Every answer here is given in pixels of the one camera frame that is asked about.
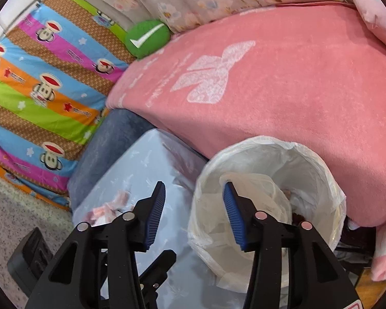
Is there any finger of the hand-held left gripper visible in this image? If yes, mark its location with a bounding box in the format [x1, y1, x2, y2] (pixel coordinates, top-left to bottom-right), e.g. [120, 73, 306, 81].
[138, 249, 177, 309]

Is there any clear plastic bag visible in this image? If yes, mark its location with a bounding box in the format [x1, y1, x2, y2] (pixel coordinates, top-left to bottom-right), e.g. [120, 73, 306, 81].
[219, 173, 294, 235]

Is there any blue grey cushion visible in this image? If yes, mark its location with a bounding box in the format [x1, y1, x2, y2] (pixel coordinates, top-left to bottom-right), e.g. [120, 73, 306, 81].
[67, 108, 158, 207]

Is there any white crumpled cloth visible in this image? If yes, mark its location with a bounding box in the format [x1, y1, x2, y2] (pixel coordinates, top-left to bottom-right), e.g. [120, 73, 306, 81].
[83, 191, 131, 226]

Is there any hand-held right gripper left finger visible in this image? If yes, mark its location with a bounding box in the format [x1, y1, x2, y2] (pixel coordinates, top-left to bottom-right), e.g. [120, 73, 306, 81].
[26, 181, 166, 309]

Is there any green cushion with white check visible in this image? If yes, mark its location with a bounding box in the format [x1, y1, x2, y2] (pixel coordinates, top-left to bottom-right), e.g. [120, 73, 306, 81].
[125, 19, 171, 60]

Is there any striped cartoon monkey quilt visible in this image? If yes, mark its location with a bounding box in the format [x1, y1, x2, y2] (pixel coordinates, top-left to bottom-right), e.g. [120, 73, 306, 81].
[0, 0, 139, 211]

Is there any pink blanket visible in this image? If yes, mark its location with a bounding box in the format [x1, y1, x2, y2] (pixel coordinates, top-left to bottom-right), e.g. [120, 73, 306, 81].
[106, 2, 386, 229]

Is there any white plastic lined bin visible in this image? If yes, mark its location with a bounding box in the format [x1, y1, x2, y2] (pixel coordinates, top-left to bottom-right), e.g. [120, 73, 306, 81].
[187, 135, 347, 295]

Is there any dark furniture frame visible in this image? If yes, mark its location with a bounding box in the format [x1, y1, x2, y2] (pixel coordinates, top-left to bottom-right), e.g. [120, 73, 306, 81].
[336, 217, 377, 264]

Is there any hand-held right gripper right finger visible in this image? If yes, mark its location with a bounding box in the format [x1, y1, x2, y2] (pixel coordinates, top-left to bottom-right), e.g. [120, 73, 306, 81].
[222, 182, 357, 309]

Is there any light blue palm print cloth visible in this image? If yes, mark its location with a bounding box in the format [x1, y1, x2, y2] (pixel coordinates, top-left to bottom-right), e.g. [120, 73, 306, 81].
[71, 128, 255, 309]

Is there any pink pillow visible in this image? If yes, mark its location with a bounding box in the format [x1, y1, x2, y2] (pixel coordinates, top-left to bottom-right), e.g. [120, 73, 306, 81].
[342, 0, 386, 60]

